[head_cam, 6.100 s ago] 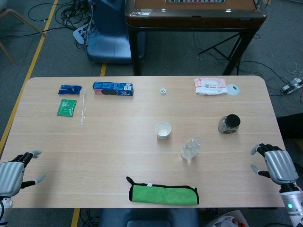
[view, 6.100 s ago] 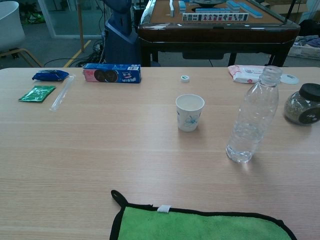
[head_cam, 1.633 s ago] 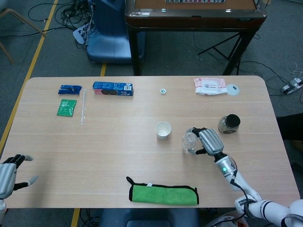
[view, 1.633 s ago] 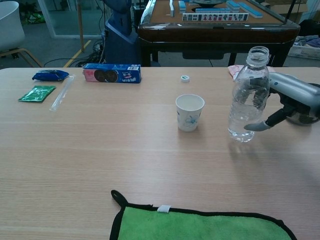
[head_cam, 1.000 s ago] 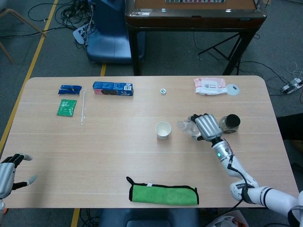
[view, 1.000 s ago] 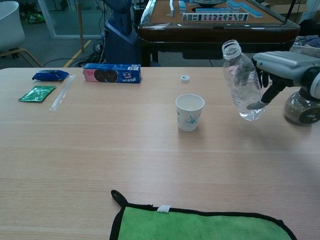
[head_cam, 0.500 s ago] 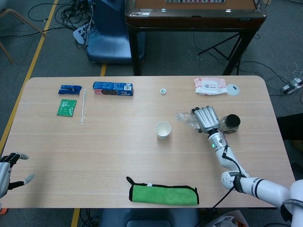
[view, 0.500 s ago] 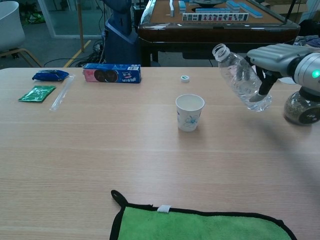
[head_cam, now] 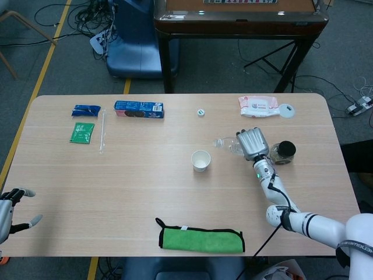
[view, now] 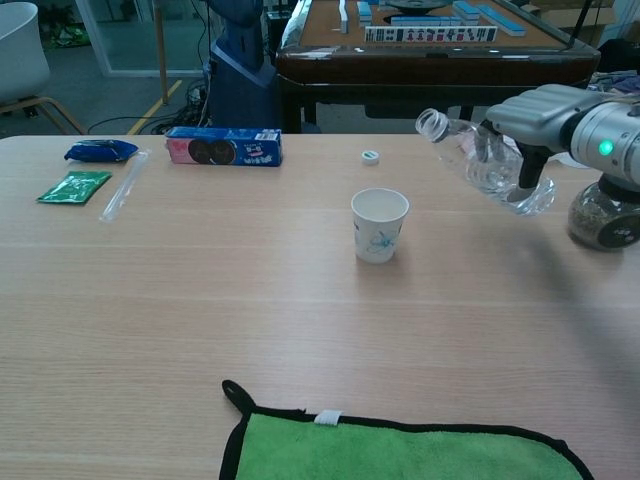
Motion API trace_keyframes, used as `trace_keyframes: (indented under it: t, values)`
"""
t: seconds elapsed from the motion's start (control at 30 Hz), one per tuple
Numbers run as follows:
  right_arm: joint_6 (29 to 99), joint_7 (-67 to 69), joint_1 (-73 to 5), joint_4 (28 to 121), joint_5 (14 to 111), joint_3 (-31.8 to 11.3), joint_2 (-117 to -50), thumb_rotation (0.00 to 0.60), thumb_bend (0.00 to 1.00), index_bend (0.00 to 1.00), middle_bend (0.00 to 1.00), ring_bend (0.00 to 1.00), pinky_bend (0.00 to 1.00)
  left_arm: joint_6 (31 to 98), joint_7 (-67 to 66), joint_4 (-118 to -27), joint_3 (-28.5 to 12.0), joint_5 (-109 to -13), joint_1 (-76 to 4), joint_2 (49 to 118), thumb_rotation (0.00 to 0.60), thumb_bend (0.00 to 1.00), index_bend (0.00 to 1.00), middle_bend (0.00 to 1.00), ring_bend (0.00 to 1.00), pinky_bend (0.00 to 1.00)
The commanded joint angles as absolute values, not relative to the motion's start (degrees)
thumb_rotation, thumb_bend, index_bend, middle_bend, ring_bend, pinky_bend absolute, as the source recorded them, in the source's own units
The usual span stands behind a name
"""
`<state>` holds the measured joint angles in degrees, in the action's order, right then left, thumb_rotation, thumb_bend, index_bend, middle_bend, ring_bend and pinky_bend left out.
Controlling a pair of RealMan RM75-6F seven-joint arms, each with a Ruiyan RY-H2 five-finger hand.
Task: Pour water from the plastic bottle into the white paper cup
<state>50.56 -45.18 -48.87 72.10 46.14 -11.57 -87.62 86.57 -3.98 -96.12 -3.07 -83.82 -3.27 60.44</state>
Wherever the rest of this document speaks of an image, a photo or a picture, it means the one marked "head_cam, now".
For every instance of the blue snack packet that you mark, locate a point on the blue snack packet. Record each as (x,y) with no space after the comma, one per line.
(86,111)

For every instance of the wooden chair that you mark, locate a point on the wooden chair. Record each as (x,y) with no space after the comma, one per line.
(26,21)

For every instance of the glass jar with black lid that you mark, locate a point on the glass jar with black lid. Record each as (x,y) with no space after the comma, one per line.
(287,149)

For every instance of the dark blue robot torso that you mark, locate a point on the dark blue robot torso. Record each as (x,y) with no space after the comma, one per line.
(183,268)

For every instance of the mahjong tile row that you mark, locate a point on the mahjong tile row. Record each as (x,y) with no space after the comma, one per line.
(239,1)

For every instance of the white round disc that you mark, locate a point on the white round disc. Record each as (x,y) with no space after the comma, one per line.
(288,112)

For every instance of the green sachet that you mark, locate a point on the green sachet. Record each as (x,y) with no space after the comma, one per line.
(82,132)

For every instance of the dark wooden mahjong table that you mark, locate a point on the dark wooden mahjong table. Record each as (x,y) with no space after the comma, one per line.
(239,27)

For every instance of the green microfiber cloth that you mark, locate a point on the green microfiber cloth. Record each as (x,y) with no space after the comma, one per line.
(201,240)

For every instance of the white green bottle cap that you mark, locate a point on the white green bottle cap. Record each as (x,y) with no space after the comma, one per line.
(201,112)

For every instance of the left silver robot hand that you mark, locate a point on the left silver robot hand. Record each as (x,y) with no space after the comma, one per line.
(6,216)

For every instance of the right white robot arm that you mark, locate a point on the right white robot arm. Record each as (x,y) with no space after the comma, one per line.
(320,224)

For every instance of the black tripod stand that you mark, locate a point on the black tripod stand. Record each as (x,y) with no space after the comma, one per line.
(263,59)

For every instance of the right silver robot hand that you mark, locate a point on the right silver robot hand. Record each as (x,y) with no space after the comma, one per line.
(253,143)

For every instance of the white plastic bag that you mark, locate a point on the white plastic bag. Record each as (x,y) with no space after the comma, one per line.
(277,269)

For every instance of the white power strip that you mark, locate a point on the white power strip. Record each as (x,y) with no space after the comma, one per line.
(357,106)

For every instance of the pink white wet wipes pack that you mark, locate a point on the pink white wet wipes pack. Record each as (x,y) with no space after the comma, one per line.
(258,106)

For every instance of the clear wrapped straw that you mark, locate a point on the clear wrapped straw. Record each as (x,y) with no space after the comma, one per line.
(102,131)

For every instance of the blue cookie box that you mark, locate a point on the blue cookie box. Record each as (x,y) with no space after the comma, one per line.
(140,110)

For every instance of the white paper cup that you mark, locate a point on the white paper cup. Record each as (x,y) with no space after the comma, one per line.
(201,164)

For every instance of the transparent plastic bottle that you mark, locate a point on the transparent plastic bottle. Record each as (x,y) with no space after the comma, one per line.
(227,143)

